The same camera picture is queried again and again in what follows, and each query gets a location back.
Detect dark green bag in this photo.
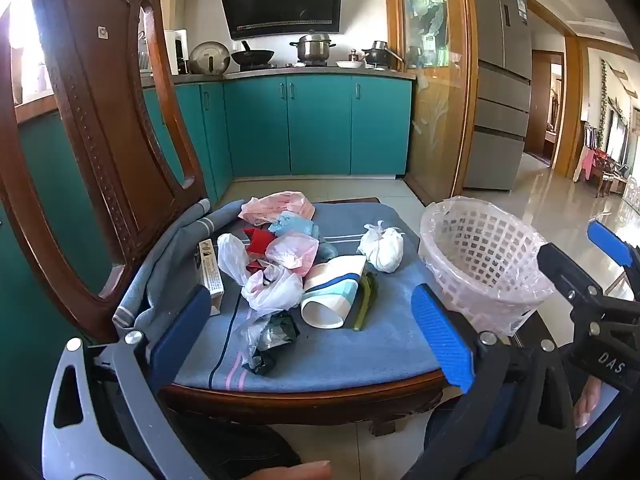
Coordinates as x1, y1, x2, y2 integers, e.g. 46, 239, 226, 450
242, 310, 301, 377

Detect clear barcode plastic package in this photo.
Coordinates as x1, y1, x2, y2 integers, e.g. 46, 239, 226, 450
231, 312, 273, 366

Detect steel stockpot with lid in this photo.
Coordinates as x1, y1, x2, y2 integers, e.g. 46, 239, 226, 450
290, 30, 337, 63

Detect white and blue paper cup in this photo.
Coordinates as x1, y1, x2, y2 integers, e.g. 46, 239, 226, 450
300, 255, 368, 330

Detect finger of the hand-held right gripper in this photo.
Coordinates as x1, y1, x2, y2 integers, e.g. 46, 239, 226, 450
536, 242, 606, 306
586, 220, 640, 268

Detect bright kitchen window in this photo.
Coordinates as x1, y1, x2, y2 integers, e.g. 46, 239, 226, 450
7, 0, 56, 106

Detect grey kitchen countertop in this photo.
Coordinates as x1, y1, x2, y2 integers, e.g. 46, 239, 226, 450
140, 67, 417, 87

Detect green hanging vine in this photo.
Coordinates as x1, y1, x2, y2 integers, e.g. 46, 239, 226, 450
597, 60, 608, 151

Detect red paper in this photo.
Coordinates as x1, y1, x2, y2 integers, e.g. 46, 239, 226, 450
242, 226, 279, 273

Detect teal base cabinets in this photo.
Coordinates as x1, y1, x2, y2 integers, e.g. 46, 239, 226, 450
0, 74, 414, 361

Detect white and pink plastic bag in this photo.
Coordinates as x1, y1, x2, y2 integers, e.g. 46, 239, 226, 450
241, 265, 305, 318

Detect background wooden chairs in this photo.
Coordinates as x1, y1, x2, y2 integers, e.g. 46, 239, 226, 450
580, 125, 631, 198

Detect wooden doorway frame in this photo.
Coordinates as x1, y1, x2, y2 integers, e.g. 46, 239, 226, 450
525, 0, 588, 181

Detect person's right hand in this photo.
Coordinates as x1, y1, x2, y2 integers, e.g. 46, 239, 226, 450
574, 377, 608, 429

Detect silver multi-door refrigerator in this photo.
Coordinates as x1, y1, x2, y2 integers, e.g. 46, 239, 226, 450
462, 0, 533, 192

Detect black pot with steel bowl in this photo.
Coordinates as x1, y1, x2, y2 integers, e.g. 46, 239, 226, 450
361, 40, 396, 68

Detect wood-framed etched glass door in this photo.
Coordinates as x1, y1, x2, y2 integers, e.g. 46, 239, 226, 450
385, 0, 478, 201

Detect gas stove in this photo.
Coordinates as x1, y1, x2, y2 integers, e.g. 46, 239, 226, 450
240, 62, 331, 71

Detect black wok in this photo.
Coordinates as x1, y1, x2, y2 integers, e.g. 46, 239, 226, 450
231, 41, 276, 67

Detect white cardboard ointment box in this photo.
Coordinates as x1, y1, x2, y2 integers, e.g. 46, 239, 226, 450
196, 239, 224, 317

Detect pink translucent plastic bag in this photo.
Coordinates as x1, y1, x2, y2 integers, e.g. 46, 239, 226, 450
265, 232, 320, 278

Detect white plastic lattice basket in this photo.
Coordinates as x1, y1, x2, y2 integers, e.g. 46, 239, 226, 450
419, 196, 557, 337

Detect white countertop appliance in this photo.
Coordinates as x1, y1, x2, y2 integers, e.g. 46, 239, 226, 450
164, 29, 190, 75

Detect clear plastic basket liner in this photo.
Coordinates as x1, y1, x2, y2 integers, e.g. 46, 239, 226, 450
419, 196, 557, 337

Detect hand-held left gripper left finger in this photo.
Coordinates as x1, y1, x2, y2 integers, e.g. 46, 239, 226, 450
41, 284, 213, 480

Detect blue striped seat cloth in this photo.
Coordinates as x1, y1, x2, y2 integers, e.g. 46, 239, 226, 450
112, 199, 448, 393

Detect pink hanging garment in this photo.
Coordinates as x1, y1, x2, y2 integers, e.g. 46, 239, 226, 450
574, 147, 593, 183

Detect pale green elastic-rimmed cover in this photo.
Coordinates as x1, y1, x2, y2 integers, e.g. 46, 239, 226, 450
268, 211, 321, 240

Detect person's left hand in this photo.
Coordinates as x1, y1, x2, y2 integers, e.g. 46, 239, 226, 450
245, 461, 332, 480

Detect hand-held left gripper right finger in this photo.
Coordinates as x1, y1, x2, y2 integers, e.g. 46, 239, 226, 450
400, 284, 578, 480

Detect carved wooden chair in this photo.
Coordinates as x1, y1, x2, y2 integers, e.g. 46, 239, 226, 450
0, 0, 453, 436

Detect round steel pot lid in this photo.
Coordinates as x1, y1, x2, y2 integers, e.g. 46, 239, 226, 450
188, 41, 232, 76

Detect white knotted bag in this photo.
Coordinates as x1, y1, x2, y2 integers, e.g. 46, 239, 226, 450
356, 221, 405, 274

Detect pink printed plastic package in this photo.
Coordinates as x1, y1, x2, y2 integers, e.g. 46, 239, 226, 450
237, 191, 316, 226

